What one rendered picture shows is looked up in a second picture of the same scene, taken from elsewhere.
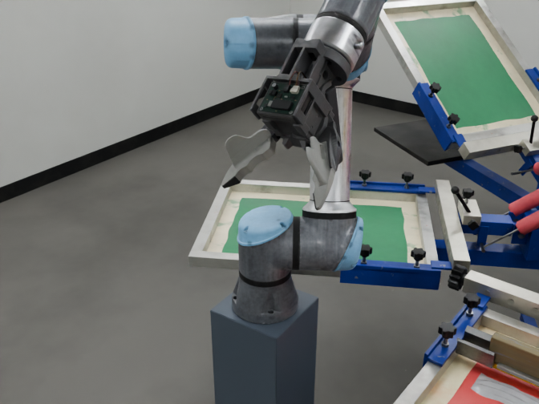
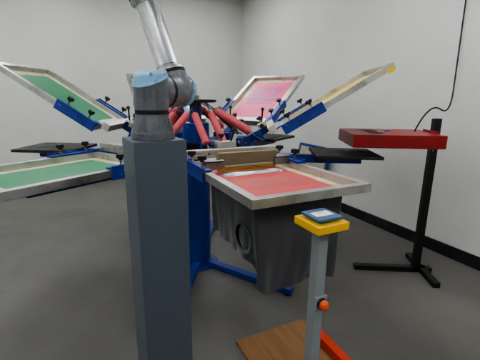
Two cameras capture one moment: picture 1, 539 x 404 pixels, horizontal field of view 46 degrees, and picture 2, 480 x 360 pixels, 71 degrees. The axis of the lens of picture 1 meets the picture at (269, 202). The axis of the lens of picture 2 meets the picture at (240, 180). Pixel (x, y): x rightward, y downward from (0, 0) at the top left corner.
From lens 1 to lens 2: 1.26 m
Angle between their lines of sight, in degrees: 61
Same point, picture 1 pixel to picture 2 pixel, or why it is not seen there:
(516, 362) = (231, 161)
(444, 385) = not seen: hidden behind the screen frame
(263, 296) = (166, 120)
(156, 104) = not seen: outside the picture
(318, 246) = (183, 84)
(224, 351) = (146, 173)
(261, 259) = (163, 92)
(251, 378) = (169, 183)
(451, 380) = not seen: hidden behind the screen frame
